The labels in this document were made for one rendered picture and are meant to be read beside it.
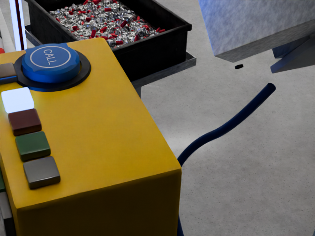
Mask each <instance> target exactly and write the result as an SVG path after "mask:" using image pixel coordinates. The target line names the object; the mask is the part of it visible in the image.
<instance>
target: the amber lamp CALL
mask: <svg viewBox="0 0 315 236"><path fill-rule="evenodd" d="M17 80H18V75H17V72H16V70H15V66H14V64H13V63H5V64H0V85H1V84H6V83H12V82H17Z"/></svg>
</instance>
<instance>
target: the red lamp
mask: <svg viewBox="0 0 315 236"><path fill-rule="evenodd" d="M8 120H9V123H10V126H11V130H12V133H13V135H14V136H17V135H22V134H27V133H32V132H37V131H41V130H42V124H41V121H40V118H39V116H38V113H37V110H36V109H35V108H33V109H27V110H22V111H16V112H11V113H9V114H8Z"/></svg>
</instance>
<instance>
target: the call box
mask: <svg viewBox="0 0 315 236"><path fill-rule="evenodd" d="M67 45H68V47H70V48H72V49H73V50H75V51H76V52H77V53H78V55H79V59H80V71H79V73H78V75H77V76H75V77H74V78H72V79H70V80H68V81H65V82H61V83H55V84H42V83H37V82H33V81H30V80H28V79H27V78H26V77H25V76H24V74H23V66H22V58H23V56H24V55H25V54H26V51H25V50H21V51H15V52H7V53H2V54H0V64H5V63H13V64H14V66H15V70H16V72H17V75H18V80H17V82H12V83H6V84H1V85H0V168H1V171H2V175H3V179H4V183H5V186H6V191H7V195H8V199H9V202H10V206H11V210H12V214H13V218H14V223H15V230H16V235H17V236H177V228H178V216H179V204H180V187H181V175H182V167H181V165H180V163H179V162H178V160H177V158H176V157H175V155H174V153H173V152H172V150H171V149H170V147H169V145H168V144H167V142H166V140H165V139H164V137H163V135H162V133H161V132H160V130H159V128H158V127H157V125H156V123H155V122H154V120H153V118H152V117H151V115H150V114H149V112H148V110H147V109H146V107H145V105H144V104H143V102H142V100H141V99H140V97H139V95H138V93H137V92H136V90H135V88H134V87H133V85H132V83H131V82H130V80H129V78H128V77H127V75H126V74H125V72H124V70H123V69H122V67H121V65H120V64H119V62H118V60H117V59H116V57H115V55H114V53H113V52H112V50H111V48H110V47H109V45H108V43H107V42H106V40H105V39H104V38H100V37H98V38H92V39H86V40H81V41H75V42H69V43H67ZM21 88H28V89H29V91H30V94H31V97H32V99H33V102H34V107H33V108H35V109H36V110H37V113H38V116H39V118H40V121H41V124H42V130H41V131H44V132H45V135H46V137H47V140H48V143H49V146H50V148H51V154H50V155H48V156H44V157H40V158H35V159H31V160H26V161H22V160H21V159H20V156H19V153H18V150H17V146H16V143H15V138H16V137H17V136H21V135H17V136H14V135H13V133H12V130H11V126H10V123H9V120H8V114H9V113H7V112H6V109H5V106H4V103H3V100H2V95H1V93H2V92H3V91H9V90H14V89H21ZM37 132H40V131H37ZM32 133H36V132H32ZM28 134H30V133H28ZM22 135H26V134H22ZM50 156H52V157H53V158H54V159H55V162H56V165H57V167H58V170H59V173H60V178H61V180H60V182H59V183H55V184H51V185H46V186H42V187H38V188H34V189H30V188H29V186H28V183H27V179H26V176H25V173H24V170H23V163H24V162H29V161H33V160H37V159H41V158H46V157H50Z"/></svg>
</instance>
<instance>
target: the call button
mask: <svg viewBox="0 0 315 236"><path fill-rule="evenodd" d="M25 51H26V54H25V55H24V56H23V58H22V68H23V74H24V76H25V77H26V78H27V79H28V80H30V81H33V82H37V83H42V84H55V83H61V82H65V81H68V80H70V79H72V78H74V77H75V76H77V75H78V73H79V71H80V59H79V55H78V53H77V52H76V51H75V50H73V49H72V48H70V47H68V45H67V43H61V44H43V45H39V46H36V47H34V48H30V49H25Z"/></svg>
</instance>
